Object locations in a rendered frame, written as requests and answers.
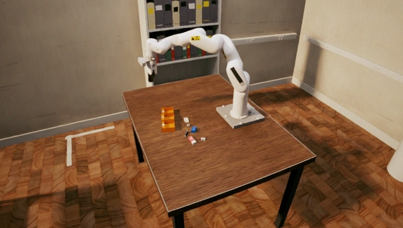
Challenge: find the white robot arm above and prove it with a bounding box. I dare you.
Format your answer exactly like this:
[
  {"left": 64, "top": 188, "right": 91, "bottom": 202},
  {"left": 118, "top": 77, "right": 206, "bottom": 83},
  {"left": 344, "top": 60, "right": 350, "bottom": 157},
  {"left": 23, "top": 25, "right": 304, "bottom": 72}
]
[{"left": 138, "top": 28, "right": 252, "bottom": 119}]

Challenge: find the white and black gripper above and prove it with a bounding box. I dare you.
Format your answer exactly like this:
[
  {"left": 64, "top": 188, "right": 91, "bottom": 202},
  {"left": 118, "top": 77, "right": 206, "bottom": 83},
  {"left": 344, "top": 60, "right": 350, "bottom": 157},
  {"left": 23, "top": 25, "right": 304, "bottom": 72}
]
[{"left": 146, "top": 60, "right": 157, "bottom": 83}]

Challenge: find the pink and white eraser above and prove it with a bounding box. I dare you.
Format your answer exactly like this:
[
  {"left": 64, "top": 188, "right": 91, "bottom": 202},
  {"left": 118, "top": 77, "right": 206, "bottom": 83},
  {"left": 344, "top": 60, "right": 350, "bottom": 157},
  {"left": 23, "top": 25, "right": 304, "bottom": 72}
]
[{"left": 188, "top": 136, "right": 196, "bottom": 144}]

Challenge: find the orange rack of bins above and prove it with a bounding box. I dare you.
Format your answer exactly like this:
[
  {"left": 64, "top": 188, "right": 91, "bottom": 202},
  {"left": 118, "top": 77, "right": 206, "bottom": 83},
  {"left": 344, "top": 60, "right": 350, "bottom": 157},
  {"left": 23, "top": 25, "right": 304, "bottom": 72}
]
[{"left": 162, "top": 107, "right": 175, "bottom": 132}]

